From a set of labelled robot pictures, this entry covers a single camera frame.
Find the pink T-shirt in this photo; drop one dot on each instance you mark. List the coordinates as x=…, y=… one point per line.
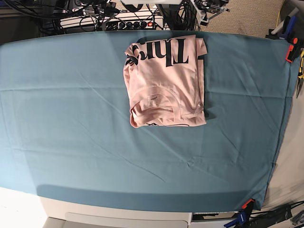
x=165, y=82

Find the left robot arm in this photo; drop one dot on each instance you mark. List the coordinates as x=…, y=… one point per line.
x=209, y=9

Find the teal table cloth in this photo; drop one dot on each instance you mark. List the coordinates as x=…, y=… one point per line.
x=65, y=130

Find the white power strip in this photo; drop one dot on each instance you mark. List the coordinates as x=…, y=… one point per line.
x=113, y=23

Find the orange blue clamp bottom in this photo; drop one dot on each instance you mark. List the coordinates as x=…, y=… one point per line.
x=243, y=216

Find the orange black clamp right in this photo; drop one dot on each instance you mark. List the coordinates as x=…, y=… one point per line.
x=293, y=50

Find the blue clamp top right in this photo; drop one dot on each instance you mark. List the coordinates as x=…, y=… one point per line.
x=284, y=30

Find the yellow handled pliers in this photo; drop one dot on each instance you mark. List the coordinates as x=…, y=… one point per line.
x=300, y=81

